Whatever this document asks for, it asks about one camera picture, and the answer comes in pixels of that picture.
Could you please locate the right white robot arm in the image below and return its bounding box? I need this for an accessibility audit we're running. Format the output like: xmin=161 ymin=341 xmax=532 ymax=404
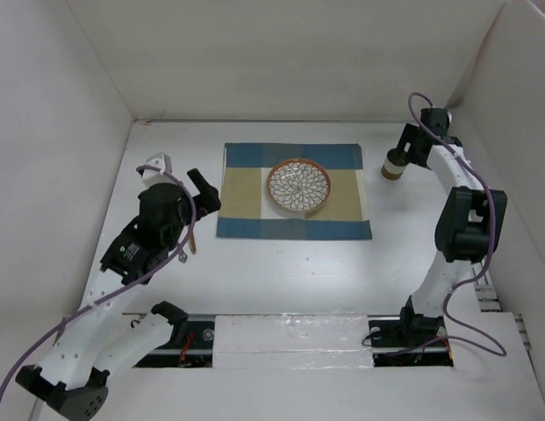
xmin=397 ymin=107 xmax=507 ymax=346

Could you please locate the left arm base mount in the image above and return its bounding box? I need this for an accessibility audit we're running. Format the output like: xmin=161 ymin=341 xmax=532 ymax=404
xmin=135 ymin=315 xmax=216 ymax=368

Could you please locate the silver fork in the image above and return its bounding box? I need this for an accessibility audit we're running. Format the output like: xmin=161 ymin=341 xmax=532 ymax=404
xmin=177 ymin=249 xmax=188 ymax=263

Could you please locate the aluminium rail right side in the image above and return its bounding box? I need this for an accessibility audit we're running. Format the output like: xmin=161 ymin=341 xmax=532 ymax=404
xmin=429 ymin=118 xmax=532 ymax=347

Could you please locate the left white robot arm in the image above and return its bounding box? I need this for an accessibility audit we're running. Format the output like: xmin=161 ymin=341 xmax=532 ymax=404
xmin=16 ymin=168 xmax=221 ymax=420

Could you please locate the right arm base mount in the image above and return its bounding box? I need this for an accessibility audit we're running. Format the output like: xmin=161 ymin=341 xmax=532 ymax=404
xmin=362 ymin=306 xmax=454 ymax=367

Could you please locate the blue beige checked placemat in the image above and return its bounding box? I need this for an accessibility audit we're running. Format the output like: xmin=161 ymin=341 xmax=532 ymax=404
xmin=217 ymin=143 xmax=372 ymax=240

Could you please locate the white brown metal cup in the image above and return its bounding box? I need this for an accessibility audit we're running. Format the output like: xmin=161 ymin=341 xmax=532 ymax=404
xmin=381 ymin=148 xmax=408 ymax=181

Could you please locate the copper table knife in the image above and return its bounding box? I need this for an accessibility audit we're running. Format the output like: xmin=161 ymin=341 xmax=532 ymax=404
xmin=189 ymin=232 xmax=197 ymax=254

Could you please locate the orange rimmed patterned plate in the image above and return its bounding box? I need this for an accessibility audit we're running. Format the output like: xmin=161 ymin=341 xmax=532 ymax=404
xmin=266 ymin=158 xmax=332 ymax=214

